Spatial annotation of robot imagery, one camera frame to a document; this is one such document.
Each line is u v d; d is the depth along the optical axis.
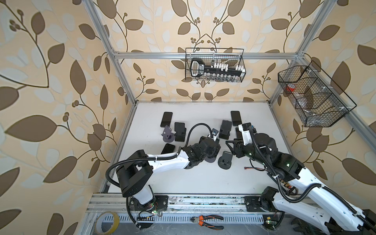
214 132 0.71
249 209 0.74
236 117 1.11
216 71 0.85
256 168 0.61
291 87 0.87
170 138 0.99
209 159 0.89
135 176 0.44
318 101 0.72
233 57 0.91
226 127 0.96
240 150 0.59
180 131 0.96
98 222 0.67
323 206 0.42
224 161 0.84
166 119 1.09
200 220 0.70
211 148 0.63
